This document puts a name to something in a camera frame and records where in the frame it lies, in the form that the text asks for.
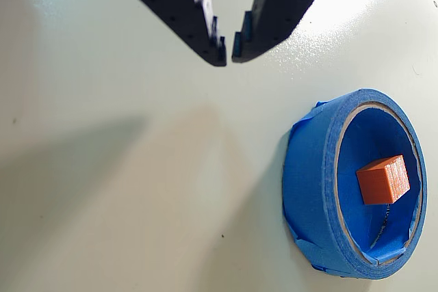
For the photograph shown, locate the small red cube block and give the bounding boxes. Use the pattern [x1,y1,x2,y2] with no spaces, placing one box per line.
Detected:
[355,154,411,206]

